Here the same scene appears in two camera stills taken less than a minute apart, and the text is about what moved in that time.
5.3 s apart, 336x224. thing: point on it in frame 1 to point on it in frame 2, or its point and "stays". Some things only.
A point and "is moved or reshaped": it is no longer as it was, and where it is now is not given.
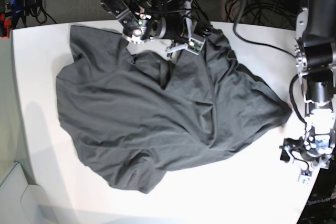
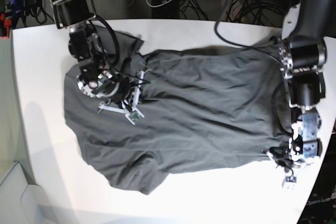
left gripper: (147, 29) to (100, 84)
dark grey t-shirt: (137, 115) is moved or reshaped
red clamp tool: (7, 23) stays
